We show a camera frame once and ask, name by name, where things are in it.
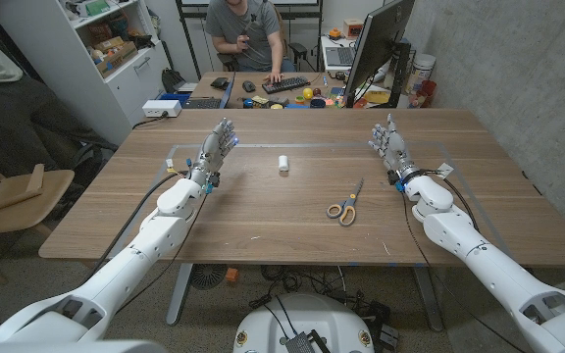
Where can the cardboard box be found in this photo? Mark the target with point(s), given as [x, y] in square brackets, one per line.
[116, 59]

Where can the grey table leg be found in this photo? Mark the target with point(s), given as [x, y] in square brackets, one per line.
[428, 299]
[179, 294]

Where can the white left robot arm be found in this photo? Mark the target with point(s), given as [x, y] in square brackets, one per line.
[155, 235]

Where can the black computer monitor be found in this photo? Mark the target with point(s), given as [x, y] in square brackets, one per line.
[375, 44]

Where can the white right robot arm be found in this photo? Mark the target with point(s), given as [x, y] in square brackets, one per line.
[459, 235]

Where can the orange and grey scissors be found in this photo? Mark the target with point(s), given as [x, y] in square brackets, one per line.
[347, 210]

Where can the black backpack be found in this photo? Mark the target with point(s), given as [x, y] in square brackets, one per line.
[172, 81]

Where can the orange box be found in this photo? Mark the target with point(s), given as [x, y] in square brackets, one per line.
[352, 28]

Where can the light wooden chair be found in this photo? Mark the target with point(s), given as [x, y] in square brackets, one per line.
[27, 193]

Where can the white shelf cabinet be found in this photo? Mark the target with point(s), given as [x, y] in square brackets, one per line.
[76, 83]

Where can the wooden rear desk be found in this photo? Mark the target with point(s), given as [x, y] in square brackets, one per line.
[209, 90]

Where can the black computer mouse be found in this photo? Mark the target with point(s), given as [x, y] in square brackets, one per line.
[248, 86]

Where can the person in grey t-shirt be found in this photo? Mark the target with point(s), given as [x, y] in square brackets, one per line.
[243, 22]

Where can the black keyboard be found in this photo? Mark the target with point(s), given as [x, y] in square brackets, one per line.
[285, 85]

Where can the yellow ball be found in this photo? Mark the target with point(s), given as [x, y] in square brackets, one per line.
[308, 93]

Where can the black forked stick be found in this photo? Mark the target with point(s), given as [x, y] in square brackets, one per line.
[250, 24]

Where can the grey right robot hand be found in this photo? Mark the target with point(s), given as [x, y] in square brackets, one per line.
[395, 149]

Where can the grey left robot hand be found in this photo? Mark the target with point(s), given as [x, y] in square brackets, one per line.
[211, 149]

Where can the white power box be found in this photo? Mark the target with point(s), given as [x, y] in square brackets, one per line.
[161, 108]

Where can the white paper tag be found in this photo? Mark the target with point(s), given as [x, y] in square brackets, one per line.
[169, 163]
[445, 170]

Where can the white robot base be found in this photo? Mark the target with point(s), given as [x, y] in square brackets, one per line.
[312, 318]

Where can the dark laptop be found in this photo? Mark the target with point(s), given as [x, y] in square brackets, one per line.
[203, 103]

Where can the small orange block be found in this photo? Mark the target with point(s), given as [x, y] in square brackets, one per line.
[232, 274]

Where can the red container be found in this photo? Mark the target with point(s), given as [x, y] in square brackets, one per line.
[425, 93]

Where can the silver laptop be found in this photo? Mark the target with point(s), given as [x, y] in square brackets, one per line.
[340, 56]

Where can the navy blue cup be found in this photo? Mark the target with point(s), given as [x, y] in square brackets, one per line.
[318, 103]

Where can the black wallet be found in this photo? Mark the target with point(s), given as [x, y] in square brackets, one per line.
[220, 83]

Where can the white plastic tub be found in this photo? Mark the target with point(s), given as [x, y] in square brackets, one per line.
[422, 71]

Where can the white robot chest shell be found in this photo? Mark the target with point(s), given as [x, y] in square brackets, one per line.
[66, 347]

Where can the white bandage roll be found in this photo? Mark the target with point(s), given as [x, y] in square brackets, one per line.
[283, 163]

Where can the black floor fan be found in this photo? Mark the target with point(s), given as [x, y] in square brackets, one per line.
[208, 275]

